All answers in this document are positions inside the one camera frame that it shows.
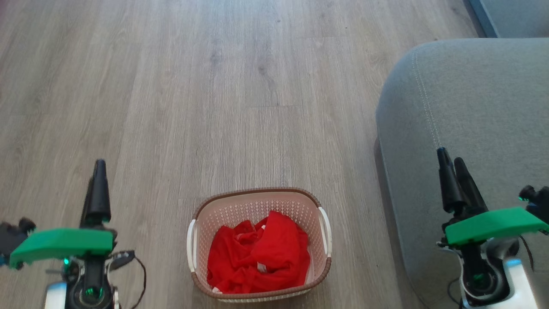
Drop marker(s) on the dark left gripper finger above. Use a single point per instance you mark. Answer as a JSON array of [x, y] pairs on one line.
[[87, 201], [98, 193]]

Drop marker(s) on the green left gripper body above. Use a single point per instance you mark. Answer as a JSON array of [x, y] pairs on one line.
[[60, 242]]

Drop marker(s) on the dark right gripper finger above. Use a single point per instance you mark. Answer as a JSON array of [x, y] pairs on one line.
[[471, 189], [448, 184]]

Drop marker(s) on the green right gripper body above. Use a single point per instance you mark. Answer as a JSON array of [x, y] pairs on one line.
[[493, 225]]

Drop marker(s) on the grey fabric sofa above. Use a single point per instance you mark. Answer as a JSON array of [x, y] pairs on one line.
[[472, 107]]

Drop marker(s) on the cream laundry basket brown rim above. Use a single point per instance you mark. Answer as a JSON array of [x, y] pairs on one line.
[[257, 201]]

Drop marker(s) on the grey-blue furniture piece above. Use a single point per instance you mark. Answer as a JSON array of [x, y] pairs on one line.
[[514, 15]]

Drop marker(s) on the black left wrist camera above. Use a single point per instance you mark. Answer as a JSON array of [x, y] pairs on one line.
[[13, 236]]

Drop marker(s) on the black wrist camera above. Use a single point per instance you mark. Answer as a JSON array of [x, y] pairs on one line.
[[13, 236], [536, 199]]

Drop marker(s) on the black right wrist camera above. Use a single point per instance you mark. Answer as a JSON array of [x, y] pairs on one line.
[[536, 199]]

